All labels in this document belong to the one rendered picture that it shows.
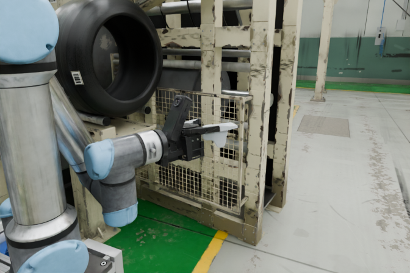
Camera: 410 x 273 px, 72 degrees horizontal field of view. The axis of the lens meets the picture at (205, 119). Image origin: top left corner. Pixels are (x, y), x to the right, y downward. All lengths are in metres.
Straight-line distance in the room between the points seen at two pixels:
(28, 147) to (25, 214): 0.12
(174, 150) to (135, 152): 0.12
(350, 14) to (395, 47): 1.65
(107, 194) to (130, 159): 0.09
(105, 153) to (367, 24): 10.10
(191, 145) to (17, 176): 0.35
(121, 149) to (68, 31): 0.84
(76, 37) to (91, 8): 0.15
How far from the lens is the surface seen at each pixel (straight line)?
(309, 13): 10.47
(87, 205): 2.02
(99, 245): 1.00
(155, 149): 0.63
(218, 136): 0.71
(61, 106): 0.67
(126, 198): 0.64
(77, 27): 1.36
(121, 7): 1.47
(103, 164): 0.59
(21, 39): 0.48
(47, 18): 0.49
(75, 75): 1.33
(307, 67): 10.39
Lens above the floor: 1.28
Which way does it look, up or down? 15 degrees down
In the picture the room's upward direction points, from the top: straight up
